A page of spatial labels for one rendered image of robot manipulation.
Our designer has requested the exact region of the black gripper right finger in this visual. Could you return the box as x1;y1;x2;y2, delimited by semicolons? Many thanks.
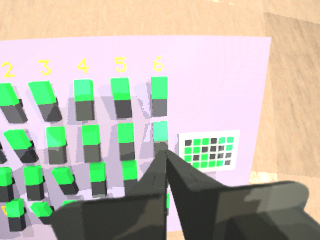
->
165;150;310;240

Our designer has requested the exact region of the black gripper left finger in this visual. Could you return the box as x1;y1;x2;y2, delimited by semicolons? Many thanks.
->
50;150;167;240

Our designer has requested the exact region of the pale lavender switch panel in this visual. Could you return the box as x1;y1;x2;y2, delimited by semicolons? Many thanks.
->
0;35;271;240

